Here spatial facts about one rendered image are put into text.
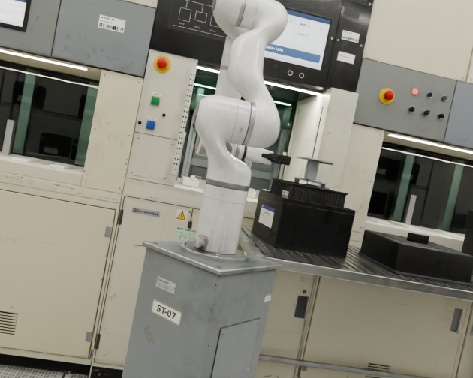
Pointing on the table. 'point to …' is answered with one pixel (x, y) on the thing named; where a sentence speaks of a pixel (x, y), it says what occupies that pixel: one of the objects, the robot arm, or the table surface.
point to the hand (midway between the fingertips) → (282, 160)
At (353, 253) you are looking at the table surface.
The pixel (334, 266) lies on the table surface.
